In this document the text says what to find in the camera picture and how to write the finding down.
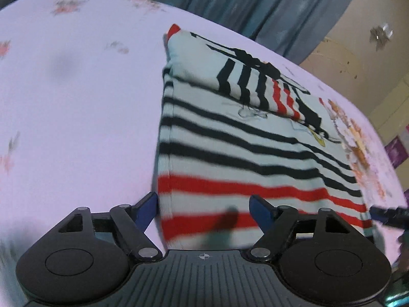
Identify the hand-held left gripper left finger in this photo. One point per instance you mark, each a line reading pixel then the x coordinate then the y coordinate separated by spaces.
pixel 147 208

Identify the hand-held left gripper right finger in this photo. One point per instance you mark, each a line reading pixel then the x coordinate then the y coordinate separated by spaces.
pixel 262 211

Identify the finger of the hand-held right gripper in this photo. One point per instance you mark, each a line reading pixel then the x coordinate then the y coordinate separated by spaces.
pixel 391 216

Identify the striped knit sweater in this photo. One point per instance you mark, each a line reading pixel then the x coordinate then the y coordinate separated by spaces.
pixel 239 153

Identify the purple patterned cloth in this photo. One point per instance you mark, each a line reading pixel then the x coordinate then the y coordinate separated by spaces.
pixel 396 152

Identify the cream curved headboard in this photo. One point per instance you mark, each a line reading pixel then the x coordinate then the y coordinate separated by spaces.
pixel 351 76

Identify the wide blue grey curtain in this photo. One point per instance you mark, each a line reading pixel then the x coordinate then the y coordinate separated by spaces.
pixel 255 6

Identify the crystal wall lamp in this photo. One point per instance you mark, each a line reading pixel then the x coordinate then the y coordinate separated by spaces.
pixel 381 35

